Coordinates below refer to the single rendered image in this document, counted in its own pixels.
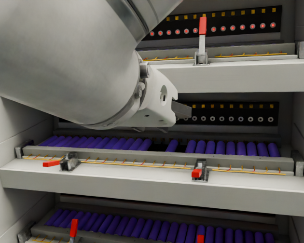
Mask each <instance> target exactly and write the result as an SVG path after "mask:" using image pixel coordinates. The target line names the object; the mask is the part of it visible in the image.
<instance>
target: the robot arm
mask: <svg viewBox="0 0 304 243"><path fill-rule="evenodd" d="M182 1H183V0H0V96H2V97H5V98H7V99H10V100H12V101H15V102H18V103H21V104H23V105H26V106H29V107H32V108H35V109H38V110H40V111H43V112H46V113H49V114H52V115H54V116H57V117H60V118H63V119H65V120H68V121H70V122H73V123H76V124H79V125H81V126H84V127H87V128H90V129H95V130H105V129H110V128H113V127H117V126H129V127H131V128H132V129H134V130H136V131H138V132H143V131H144V127H157V128H158V129H159V130H161V131H162V132H164V133H168V127H171V126H173V125H174V124H175V123H176V121H177V120H178V118H179V119H185V118H191V116H192V108H191V107H189V106H186V105H183V104H181V103H178V102H175V101H172V98H173V100H177V99H178V91H177V89H176V88H175V86H174V85H173V84H172V83H171V82H170V80H169V79H168V78H167V77H166V76H165V75H163V74H162V73H161V72H160V71H158V70H156V69H155V68H153V67H151V66H150V63H149V62H143V60H142V58H141V57H140V55H139V54H138V53H137V51H136V50H135V48H136V46H137V45H138V44H139V43H140V41H141V40H142V39H143V38H144V37H145V36H146V35H147V34H148V33H150V32H151V31H152V30H153V29H154V28H155V27H156V26H157V25H158V24H159V23H160V22H161V21H163V20H164V19H165V18H166V17H167V16H168V15H169V14H170V13H171V12H172V11H173V10H174V9H175V8H176V7H177V6H178V5H179V4H180V3H181V2H182Z"/></svg>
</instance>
